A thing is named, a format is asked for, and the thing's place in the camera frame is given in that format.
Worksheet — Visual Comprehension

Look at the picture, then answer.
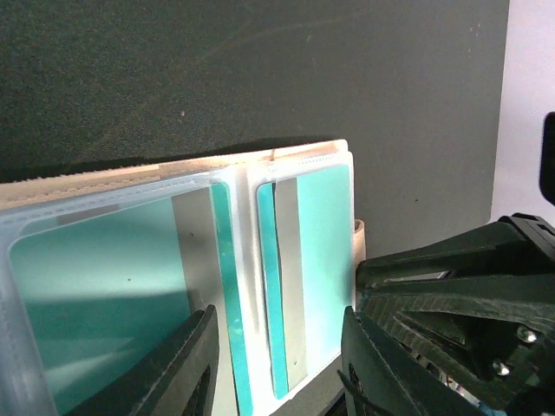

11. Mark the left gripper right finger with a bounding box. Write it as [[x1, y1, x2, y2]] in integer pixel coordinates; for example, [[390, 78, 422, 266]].
[[337, 307, 481, 415]]

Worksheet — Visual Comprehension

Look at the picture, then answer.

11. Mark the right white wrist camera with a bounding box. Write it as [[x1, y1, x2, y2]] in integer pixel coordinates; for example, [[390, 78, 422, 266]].
[[539, 112, 555, 205]]

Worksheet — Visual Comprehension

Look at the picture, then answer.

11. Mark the beige card holder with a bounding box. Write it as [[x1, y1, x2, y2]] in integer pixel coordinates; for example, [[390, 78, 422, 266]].
[[1, 140, 365, 415]]

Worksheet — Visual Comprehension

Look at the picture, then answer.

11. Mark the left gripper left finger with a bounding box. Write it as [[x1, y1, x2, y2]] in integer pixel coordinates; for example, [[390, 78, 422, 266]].
[[69, 305, 219, 416]]

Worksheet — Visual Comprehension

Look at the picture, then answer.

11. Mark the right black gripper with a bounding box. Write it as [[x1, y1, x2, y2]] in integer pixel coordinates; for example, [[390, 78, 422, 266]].
[[356, 213, 554, 415]]

